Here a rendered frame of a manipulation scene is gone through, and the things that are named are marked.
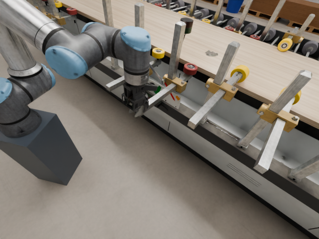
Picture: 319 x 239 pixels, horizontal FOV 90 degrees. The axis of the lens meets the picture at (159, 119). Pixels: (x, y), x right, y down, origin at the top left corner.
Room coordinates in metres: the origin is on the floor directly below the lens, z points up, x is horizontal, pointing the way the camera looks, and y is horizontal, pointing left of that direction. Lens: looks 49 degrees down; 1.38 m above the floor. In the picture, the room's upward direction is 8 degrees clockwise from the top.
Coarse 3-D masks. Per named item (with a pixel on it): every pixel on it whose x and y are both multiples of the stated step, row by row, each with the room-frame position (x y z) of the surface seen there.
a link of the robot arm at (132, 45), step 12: (120, 36) 0.49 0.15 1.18; (132, 36) 0.46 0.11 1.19; (144, 36) 0.48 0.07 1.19; (120, 48) 0.46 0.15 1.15; (132, 48) 0.45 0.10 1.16; (144, 48) 0.46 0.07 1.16; (132, 60) 0.45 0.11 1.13; (144, 60) 0.47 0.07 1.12; (132, 72) 0.45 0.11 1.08; (144, 72) 0.47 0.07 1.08
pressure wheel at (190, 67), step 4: (188, 64) 0.88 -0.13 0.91; (192, 64) 0.88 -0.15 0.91; (184, 68) 0.84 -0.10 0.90; (188, 68) 0.83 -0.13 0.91; (192, 68) 0.84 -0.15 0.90; (196, 68) 0.84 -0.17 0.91; (184, 72) 0.84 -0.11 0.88; (188, 72) 0.82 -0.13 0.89; (192, 72) 0.82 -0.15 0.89; (196, 72) 0.84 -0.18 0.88
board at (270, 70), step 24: (72, 0) 1.82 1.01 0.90; (96, 0) 1.93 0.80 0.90; (120, 0) 2.04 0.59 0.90; (120, 24) 1.37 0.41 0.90; (144, 24) 1.44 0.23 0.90; (168, 24) 1.52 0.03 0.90; (168, 48) 1.06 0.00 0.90; (192, 48) 1.11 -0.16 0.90; (216, 48) 1.16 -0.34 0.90; (240, 48) 1.21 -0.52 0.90; (264, 48) 1.27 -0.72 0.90; (216, 72) 0.84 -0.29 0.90; (264, 72) 0.92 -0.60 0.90; (288, 72) 0.95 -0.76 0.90; (312, 72) 1.00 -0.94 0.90; (264, 96) 0.67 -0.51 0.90; (312, 96) 0.73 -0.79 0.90; (312, 120) 0.54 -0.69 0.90
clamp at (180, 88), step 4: (164, 76) 0.78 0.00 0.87; (168, 80) 0.76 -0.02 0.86; (172, 80) 0.75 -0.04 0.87; (176, 80) 0.75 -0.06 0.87; (180, 80) 0.76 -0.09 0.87; (168, 84) 0.75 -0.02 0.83; (176, 84) 0.73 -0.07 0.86; (180, 84) 0.72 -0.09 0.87; (184, 84) 0.72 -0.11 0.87; (176, 88) 0.72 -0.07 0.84; (180, 88) 0.71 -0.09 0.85; (184, 88) 0.73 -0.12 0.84; (180, 92) 0.71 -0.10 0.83
